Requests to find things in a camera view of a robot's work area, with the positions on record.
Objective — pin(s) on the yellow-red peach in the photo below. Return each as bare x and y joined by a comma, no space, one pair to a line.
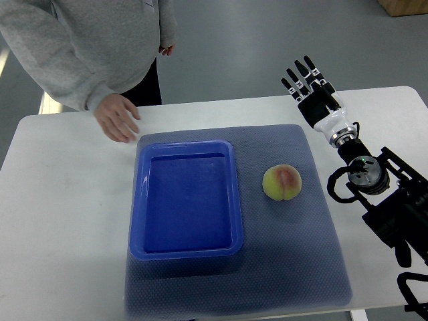
282,182

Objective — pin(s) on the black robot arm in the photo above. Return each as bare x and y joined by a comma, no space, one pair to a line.
393,193

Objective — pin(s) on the person's left hand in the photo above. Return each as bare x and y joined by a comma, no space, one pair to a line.
166,51

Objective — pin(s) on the person's right hand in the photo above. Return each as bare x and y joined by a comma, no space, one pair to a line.
116,115

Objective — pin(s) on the blue plastic tray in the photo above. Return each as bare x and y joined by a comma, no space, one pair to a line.
186,202

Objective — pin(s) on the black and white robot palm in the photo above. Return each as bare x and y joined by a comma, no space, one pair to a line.
321,106

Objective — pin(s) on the cardboard box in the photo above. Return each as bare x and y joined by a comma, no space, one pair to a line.
399,8

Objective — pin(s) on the blue-grey textured mat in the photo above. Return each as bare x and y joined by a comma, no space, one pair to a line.
290,257

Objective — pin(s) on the person in grey sweatshirt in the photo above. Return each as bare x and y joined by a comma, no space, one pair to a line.
79,52

